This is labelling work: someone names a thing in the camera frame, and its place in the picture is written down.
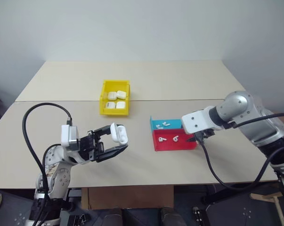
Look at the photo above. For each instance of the yellow plastic bin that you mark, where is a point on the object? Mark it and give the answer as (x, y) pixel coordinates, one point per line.
(113, 112)

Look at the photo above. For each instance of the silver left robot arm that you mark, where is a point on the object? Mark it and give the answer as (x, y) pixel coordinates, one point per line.
(59, 175)

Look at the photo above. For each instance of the red tray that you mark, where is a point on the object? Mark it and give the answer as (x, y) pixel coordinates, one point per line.
(177, 145)

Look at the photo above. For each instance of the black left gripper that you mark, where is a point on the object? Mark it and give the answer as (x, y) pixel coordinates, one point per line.
(90, 147)

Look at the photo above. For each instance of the black table foot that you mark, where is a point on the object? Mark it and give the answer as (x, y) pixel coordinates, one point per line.
(226, 196)

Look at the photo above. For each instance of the brown cardboard box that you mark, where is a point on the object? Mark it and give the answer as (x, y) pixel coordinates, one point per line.
(130, 197)

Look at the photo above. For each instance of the closed white earbud case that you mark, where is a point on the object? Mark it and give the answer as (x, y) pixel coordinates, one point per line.
(120, 105)
(121, 94)

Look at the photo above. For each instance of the dark rounded shape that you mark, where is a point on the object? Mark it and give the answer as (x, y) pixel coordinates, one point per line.
(172, 216)
(113, 217)

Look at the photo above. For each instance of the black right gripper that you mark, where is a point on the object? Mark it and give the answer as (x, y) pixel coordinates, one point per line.
(208, 134)

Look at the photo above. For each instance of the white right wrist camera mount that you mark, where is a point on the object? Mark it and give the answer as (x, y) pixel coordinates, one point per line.
(196, 122)

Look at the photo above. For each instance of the white earbud case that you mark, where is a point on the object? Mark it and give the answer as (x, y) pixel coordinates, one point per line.
(121, 94)
(120, 105)
(121, 135)

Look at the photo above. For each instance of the blue tray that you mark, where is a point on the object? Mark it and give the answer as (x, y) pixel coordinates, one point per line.
(173, 123)

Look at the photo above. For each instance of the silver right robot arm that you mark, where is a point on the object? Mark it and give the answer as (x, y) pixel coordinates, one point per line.
(250, 117)

